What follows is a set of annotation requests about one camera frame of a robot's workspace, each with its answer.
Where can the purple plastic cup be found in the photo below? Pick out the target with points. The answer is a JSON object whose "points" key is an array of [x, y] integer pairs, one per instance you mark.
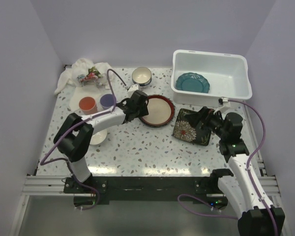
{"points": [[107, 101]]}

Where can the white plastic bin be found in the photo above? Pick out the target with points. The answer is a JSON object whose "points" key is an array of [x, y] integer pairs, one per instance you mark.
{"points": [[226, 73]]}

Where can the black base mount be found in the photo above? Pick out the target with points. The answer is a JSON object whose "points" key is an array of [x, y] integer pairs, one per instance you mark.
{"points": [[165, 189]]}

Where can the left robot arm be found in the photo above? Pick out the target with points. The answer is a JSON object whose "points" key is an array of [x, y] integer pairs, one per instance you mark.
{"points": [[74, 136]]}

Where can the cream bowl blue pattern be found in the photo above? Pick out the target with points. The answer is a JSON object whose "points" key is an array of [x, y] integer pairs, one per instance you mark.
{"points": [[142, 76]]}

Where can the small white bowl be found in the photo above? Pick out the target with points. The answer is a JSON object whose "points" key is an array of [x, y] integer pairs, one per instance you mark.
{"points": [[98, 137]]}

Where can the red rimmed cream plate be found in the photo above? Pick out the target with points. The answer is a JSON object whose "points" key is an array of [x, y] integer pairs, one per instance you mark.
{"points": [[161, 111]]}

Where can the black floral square plate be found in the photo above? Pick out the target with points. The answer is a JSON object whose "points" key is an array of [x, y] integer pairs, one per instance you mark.
{"points": [[185, 132]]}

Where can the white floral cloth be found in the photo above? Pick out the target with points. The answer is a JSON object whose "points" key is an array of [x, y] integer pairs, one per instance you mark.
{"points": [[89, 79]]}

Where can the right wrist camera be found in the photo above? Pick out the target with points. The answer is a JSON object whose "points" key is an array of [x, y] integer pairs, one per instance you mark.
{"points": [[224, 105]]}

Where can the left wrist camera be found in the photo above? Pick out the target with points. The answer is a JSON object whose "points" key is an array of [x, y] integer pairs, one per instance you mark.
{"points": [[133, 88]]}

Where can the teal scalloped plate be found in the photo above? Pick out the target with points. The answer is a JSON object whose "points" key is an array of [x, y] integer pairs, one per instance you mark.
{"points": [[192, 82]]}

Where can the aluminium frame rail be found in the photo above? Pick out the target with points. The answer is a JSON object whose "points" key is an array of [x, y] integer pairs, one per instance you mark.
{"points": [[35, 186]]}

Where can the orange plastic cup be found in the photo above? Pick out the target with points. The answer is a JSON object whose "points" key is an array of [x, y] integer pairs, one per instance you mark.
{"points": [[88, 105]]}

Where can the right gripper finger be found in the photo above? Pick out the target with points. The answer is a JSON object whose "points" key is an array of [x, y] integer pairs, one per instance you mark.
{"points": [[197, 117], [198, 128]]}

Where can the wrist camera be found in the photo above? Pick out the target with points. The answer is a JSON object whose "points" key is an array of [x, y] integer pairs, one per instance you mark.
{"points": [[224, 105], [133, 88]]}

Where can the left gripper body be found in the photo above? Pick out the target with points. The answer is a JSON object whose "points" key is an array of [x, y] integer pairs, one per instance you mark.
{"points": [[141, 111]]}

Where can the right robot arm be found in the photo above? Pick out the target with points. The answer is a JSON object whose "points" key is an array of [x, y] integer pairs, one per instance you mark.
{"points": [[256, 213]]}

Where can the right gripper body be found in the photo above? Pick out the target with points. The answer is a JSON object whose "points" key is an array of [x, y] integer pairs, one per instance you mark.
{"points": [[213, 122]]}

